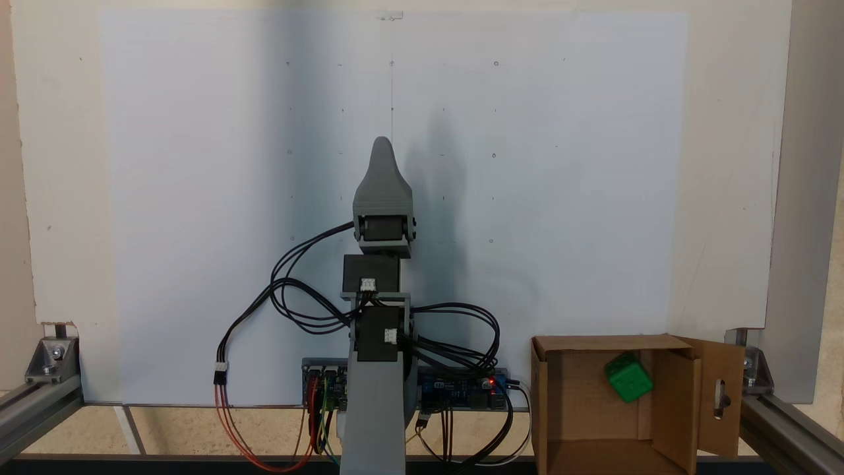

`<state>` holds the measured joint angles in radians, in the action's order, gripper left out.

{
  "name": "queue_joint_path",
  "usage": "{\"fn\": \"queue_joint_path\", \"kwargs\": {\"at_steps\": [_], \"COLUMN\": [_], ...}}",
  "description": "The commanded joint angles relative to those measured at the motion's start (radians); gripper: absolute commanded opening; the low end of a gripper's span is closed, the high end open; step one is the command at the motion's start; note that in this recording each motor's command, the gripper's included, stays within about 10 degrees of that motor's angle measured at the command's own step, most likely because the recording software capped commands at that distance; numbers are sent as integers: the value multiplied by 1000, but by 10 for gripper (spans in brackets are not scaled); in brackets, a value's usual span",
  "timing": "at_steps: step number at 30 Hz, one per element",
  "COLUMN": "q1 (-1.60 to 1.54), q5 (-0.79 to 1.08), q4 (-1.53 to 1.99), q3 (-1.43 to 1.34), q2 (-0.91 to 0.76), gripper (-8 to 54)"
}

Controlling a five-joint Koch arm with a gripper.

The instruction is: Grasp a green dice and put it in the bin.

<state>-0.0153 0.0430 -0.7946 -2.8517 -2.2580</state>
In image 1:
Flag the green dice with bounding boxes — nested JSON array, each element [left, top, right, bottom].
[[605, 352, 655, 404]]

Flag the black cable with white connector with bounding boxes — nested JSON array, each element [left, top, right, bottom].
[[212, 277, 357, 387]]

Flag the aluminium frame rail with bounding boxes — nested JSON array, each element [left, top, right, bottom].
[[738, 394, 844, 475], [0, 379, 86, 466]]

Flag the black servo cable loops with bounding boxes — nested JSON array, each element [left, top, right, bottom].
[[398, 301, 502, 378], [268, 220, 361, 336]]

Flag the small white-connector circuit board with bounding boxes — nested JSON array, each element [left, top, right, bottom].
[[301, 358, 349, 411]]

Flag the blue circuit board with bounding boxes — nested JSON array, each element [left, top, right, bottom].
[[418, 368, 512, 412]]

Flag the brown cardboard box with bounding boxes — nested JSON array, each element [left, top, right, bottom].
[[530, 333, 748, 475]]

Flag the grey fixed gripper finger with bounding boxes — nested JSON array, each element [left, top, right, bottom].
[[354, 136, 415, 207]]

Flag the metal corner bracket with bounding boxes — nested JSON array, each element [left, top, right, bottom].
[[24, 336, 82, 385], [742, 343, 775, 396]]

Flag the orange red jumper wires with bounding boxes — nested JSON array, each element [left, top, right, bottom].
[[214, 381, 334, 474]]

